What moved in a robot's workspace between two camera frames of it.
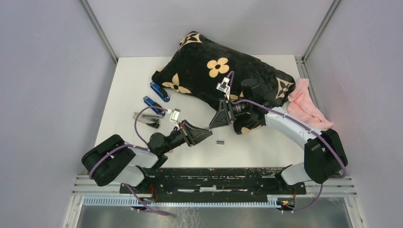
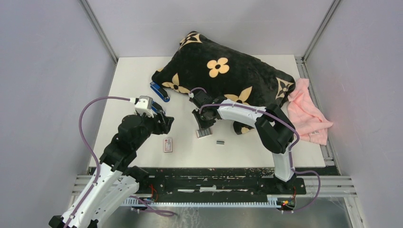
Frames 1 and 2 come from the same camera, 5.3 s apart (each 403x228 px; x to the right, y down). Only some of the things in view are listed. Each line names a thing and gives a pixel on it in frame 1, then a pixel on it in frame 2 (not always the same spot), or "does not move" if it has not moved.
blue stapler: x=160 y=91 does not move
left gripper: x=195 y=135 to x=165 y=125
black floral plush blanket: x=203 y=70 does not move
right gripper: x=222 y=118 to x=202 y=125
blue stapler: x=151 y=104 does not move
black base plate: x=214 y=182 does not move
